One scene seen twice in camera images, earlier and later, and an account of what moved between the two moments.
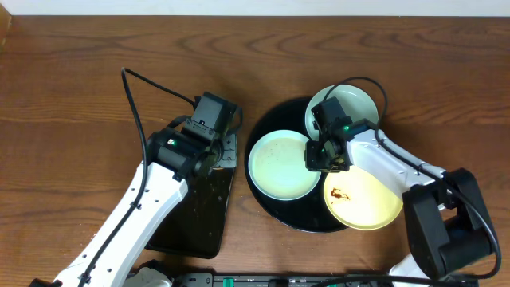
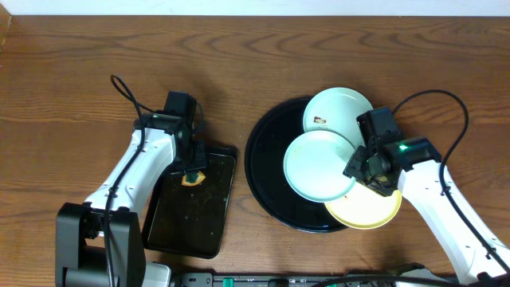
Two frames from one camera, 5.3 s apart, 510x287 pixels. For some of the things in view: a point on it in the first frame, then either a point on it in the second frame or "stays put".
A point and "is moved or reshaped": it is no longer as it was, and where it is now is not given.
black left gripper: (228, 153) to (194, 162)
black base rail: (209, 279) stays put
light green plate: (277, 166) is moved or reshaped
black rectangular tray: (196, 229) stays put
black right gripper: (316, 160) to (356, 166)
